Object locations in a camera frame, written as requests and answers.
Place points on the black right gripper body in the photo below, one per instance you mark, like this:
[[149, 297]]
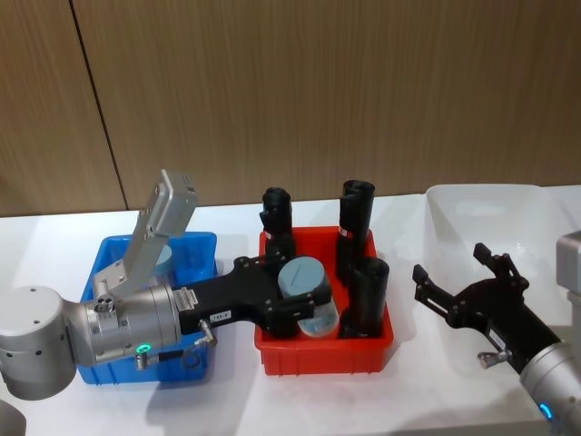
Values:
[[499, 313]]

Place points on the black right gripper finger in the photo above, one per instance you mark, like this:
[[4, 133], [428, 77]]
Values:
[[433, 290], [501, 265]]

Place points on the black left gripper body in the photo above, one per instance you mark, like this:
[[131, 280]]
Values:
[[227, 295]]

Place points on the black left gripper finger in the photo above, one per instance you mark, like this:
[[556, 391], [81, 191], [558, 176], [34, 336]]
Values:
[[265, 263], [290, 313]]

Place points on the grey-blue capped cylinder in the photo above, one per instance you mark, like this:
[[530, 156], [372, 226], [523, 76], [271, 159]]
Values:
[[299, 277]]

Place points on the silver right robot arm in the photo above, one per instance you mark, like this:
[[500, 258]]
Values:
[[556, 377]]

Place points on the clear plastic bin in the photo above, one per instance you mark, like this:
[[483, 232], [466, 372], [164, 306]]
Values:
[[495, 245]]

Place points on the red plastic bin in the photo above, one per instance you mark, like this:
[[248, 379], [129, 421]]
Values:
[[318, 354]]

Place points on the black cylinder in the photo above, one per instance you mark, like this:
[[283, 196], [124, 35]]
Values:
[[278, 213], [356, 218], [370, 295]]

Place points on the blue plastic bin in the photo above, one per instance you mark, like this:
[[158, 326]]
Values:
[[113, 254]]

